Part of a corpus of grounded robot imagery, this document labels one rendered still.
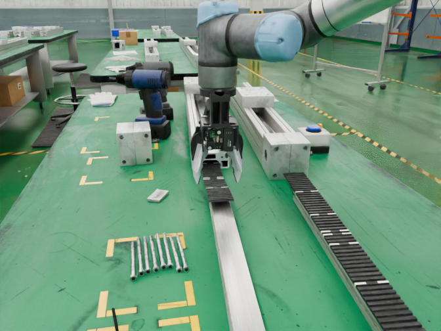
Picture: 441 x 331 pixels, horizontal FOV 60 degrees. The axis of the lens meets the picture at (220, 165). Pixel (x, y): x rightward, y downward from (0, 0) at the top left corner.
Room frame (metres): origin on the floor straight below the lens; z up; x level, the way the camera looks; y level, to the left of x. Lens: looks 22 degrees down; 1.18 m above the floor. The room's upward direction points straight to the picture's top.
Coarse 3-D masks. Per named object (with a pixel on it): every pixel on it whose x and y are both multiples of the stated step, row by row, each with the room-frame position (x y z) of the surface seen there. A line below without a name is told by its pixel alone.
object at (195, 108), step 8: (192, 96) 1.48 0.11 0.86; (192, 104) 1.34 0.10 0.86; (200, 104) 1.46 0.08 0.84; (192, 112) 1.23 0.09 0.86; (200, 112) 1.34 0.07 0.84; (192, 120) 1.13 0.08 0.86; (192, 128) 1.05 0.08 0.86; (208, 152) 0.96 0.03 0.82; (216, 152) 0.96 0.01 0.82; (224, 152) 0.96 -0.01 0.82; (224, 160) 0.96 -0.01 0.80
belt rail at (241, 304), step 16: (224, 208) 0.68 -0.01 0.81; (224, 224) 0.62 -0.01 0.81; (224, 240) 0.57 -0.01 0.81; (240, 240) 0.57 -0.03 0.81; (224, 256) 0.52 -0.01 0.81; (240, 256) 0.52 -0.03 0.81; (224, 272) 0.48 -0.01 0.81; (240, 272) 0.48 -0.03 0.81; (224, 288) 0.46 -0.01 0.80; (240, 288) 0.44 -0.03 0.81; (240, 304) 0.41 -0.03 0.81; (256, 304) 0.41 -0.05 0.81; (240, 320) 0.38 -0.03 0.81; (256, 320) 0.38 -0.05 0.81
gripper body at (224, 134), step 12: (204, 96) 0.73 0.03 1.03; (216, 96) 0.70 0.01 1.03; (228, 96) 0.70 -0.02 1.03; (216, 108) 0.72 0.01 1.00; (228, 108) 0.72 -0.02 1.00; (204, 120) 0.74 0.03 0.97; (216, 120) 0.72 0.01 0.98; (228, 120) 0.72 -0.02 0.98; (204, 132) 0.76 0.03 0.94; (216, 132) 0.72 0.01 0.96; (228, 132) 0.71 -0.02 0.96; (216, 144) 0.71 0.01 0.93; (228, 144) 0.71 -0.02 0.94
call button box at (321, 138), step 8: (304, 128) 1.13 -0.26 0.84; (304, 136) 1.07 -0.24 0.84; (312, 136) 1.07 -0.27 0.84; (320, 136) 1.07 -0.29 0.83; (328, 136) 1.07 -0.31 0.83; (312, 144) 1.07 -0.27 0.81; (320, 144) 1.07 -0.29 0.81; (328, 144) 1.07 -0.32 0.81; (320, 152) 1.07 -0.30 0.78; (328, 152) 1.07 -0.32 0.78
